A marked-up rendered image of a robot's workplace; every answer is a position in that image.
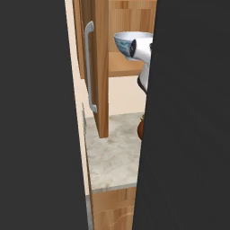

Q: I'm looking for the wooden base cabinet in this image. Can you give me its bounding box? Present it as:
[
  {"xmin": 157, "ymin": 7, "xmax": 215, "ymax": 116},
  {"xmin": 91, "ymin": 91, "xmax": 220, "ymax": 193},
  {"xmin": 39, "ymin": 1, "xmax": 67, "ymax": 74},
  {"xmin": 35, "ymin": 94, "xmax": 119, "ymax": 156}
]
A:
[{"xmin": 85, "ymin": 185, "xmax": 137, "ymax": 230}]

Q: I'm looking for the dark grey panel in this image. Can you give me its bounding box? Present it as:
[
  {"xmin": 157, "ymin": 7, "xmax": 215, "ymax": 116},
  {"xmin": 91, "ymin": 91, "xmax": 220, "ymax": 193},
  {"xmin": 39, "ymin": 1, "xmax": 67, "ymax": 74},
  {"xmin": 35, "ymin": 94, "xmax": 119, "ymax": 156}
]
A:
[
  {"xmin": 132, "ymin": 0, "xmax": 230, "ymax": 230},
  {"xmin": 0, "ymin": 0, "xmax": 91, "ymax": 230}
]

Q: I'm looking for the wooden wall cabinet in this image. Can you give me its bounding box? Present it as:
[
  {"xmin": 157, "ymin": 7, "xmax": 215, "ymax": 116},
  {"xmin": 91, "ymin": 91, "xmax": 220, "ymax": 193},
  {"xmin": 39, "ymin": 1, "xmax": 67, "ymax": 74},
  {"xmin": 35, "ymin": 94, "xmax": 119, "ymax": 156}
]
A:
[{"xmin": 107, "ymin": 0, "xmax": 158, "ymax": 78}]

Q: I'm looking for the white bowl with blue pattern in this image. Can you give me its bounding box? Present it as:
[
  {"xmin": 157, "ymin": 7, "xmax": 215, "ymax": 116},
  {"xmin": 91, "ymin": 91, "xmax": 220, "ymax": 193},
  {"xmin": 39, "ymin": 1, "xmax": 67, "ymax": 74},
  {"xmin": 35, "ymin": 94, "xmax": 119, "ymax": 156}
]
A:
[{"xmin": 113, "ymin": 31, "xmax": 155, "ymax": 63}]

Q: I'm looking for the wooden cabinet door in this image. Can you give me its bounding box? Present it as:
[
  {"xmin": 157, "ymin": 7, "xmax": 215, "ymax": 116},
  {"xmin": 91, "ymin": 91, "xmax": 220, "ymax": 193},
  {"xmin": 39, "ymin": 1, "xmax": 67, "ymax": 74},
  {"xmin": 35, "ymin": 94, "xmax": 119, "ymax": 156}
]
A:
[{"xmin": 72, "ymin": 0, "xmax": 110, "ymax": 139}]

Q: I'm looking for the brown round object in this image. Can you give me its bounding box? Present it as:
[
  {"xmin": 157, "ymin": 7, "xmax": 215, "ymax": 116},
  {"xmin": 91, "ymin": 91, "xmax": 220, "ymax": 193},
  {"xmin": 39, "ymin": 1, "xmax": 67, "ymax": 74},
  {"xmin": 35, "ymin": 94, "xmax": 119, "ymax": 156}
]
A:
[{"xmin": 137, "ymin": 114, "xmax": 146, "ymax": 141}]

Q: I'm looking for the grey metal door handle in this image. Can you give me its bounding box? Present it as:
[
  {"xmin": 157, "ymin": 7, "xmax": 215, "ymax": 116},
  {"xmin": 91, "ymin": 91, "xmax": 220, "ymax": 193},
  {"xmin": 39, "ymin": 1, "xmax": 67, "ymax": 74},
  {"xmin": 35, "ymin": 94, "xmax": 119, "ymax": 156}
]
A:
[{"xmin": 84, "ymin": 21, "xmax": 99, "ymax": 114}]

